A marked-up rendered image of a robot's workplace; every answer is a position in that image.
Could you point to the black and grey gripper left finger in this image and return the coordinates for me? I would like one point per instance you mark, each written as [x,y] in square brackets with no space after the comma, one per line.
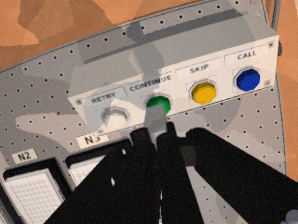
[137,200]

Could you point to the white button panel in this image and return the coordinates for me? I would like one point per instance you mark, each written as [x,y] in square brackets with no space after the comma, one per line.
[212,64]

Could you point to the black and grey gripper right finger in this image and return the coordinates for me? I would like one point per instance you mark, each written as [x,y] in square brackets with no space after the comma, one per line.
[257,192]

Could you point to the grey perforated base plate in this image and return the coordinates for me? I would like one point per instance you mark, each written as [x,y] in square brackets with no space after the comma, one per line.
[35,111]

